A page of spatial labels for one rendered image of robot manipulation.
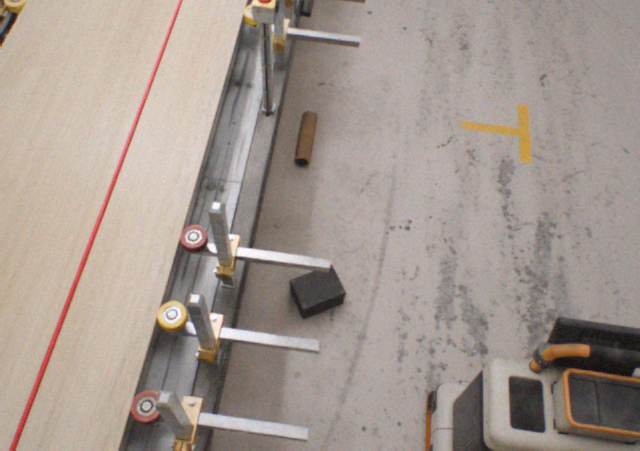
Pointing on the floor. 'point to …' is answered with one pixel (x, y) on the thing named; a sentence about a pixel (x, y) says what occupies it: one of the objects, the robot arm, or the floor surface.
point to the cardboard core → (305, 139)
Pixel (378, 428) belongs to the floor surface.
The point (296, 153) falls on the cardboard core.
